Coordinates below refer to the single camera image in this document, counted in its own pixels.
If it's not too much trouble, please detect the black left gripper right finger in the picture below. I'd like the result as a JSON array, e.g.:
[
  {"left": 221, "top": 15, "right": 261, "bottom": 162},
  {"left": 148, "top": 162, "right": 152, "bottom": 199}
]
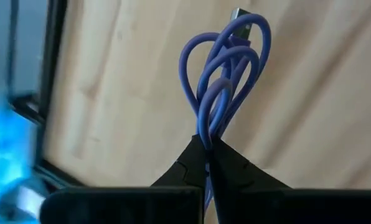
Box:
[{"left": 207, "top": 136, "right": 291, "bottom": 224}]

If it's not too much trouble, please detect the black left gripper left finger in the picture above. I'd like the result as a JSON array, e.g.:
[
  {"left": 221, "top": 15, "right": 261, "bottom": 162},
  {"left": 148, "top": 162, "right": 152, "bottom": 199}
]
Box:
[{"left": 150, "top": 134, "right": 207, "bottom": 190}]

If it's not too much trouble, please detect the purple usb cable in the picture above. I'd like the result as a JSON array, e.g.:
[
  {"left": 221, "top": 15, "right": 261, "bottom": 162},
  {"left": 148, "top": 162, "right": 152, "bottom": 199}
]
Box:
[{"left": 177, "top": 7, "right": 272, "bottom": 215}]

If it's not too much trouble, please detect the blue plastic slotted basket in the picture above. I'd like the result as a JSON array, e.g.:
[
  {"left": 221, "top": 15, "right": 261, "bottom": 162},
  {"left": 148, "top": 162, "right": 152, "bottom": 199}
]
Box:
[{"left": 0, "top": 90, "right": 51, "bottom": 224}]

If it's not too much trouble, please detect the black table edge rail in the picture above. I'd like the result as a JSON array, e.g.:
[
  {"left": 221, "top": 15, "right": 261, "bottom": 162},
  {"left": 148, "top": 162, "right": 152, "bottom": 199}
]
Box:
[{"left": 7, "top": 0, "right": 85, "bottom": 191}]

